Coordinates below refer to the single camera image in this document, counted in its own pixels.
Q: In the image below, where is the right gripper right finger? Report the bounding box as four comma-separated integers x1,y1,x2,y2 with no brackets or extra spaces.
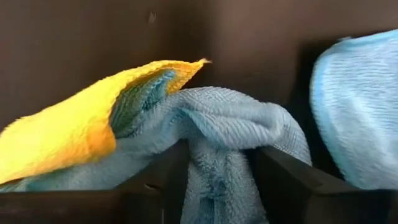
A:
248,146,398,224

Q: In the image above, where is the blue microfiber towel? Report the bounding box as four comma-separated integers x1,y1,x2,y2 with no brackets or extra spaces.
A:
0,70,313,224
309,29,398,190

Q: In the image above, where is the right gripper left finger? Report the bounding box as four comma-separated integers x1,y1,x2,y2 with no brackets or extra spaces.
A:
0,140,191,224

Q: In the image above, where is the yellow microfiber towel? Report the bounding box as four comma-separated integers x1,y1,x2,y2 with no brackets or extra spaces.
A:
0,58,212,186

